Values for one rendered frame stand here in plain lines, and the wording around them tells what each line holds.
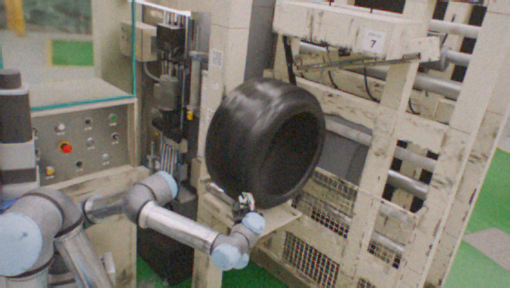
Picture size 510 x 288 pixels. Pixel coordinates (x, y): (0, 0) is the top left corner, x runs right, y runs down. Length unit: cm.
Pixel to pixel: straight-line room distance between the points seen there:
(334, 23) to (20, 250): 138
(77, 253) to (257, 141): 76
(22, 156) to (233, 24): 100
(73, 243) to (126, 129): 105
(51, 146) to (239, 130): 85
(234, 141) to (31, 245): 87
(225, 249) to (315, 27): 105
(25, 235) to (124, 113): 119
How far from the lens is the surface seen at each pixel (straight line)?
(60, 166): 204
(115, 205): 166
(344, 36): 176
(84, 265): 119
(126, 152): 217
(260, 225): 133
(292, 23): 192
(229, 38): 184
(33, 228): 100
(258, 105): 161
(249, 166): 160
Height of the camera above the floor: 190
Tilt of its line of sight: 23 degrees down
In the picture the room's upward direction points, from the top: 7 degrees clockwise
